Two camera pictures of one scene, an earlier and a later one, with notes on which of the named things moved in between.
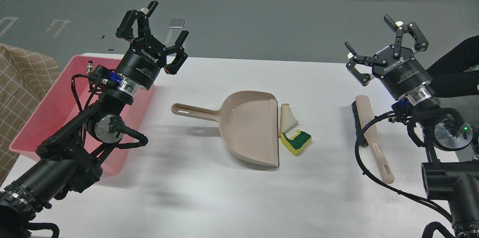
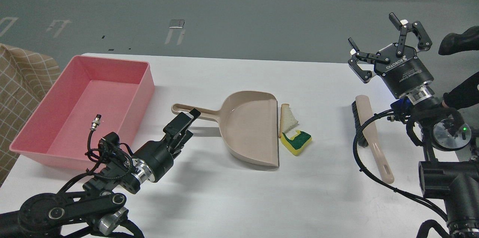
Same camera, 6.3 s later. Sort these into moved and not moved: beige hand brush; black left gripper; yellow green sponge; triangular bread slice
Moved: black left gripper
Not moved: beige hand brush; yellow green sponge; triangular bread slice
